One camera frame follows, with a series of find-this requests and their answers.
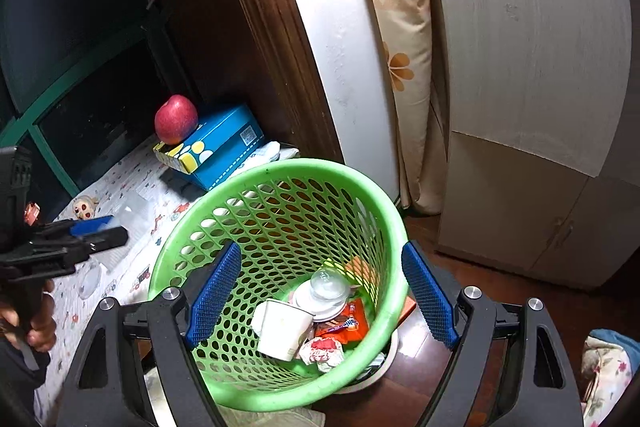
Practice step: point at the grey wooden wardrobe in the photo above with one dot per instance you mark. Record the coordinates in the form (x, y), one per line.
(537, 90)

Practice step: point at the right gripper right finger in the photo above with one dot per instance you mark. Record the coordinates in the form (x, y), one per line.
(434, 304)

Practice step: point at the beige floral curtain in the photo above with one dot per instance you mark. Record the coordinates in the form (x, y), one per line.
(407, 34)

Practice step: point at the orange snack wrapper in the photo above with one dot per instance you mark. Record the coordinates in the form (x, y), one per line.
(349, 326)

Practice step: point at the red apple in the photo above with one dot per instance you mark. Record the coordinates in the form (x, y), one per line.
(175, 120)

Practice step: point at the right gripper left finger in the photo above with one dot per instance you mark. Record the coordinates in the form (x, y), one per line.
(207, 290)

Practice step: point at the clear round plastic lid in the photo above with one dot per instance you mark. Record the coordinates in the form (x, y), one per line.
(90, 280)

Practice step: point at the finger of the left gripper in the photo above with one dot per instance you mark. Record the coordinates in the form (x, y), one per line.
(104, 240)
(90, 226)

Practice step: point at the white paper ball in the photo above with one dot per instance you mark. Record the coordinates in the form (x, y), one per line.
(325, 353)

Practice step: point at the white round plastic lid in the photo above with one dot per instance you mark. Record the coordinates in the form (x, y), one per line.
(321, 312)

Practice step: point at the cream toy with red spots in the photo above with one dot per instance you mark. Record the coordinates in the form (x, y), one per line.
(84, 207)

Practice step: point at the green plastic mesh basket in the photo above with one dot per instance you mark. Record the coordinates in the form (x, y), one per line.
(290, 218)

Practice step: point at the clear rectangular plastic tray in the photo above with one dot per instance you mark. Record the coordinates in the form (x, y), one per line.
(134, 215)

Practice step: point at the left hand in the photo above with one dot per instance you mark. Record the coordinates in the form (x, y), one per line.
(42, 333)

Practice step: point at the floral fabric bundle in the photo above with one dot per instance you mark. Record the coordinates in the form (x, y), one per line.
(610, 361)

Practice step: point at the white paper cup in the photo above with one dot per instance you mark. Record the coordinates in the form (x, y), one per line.
(281, 329)

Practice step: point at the blue spotted tissue box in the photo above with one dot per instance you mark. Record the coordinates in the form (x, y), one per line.
(215, 149)

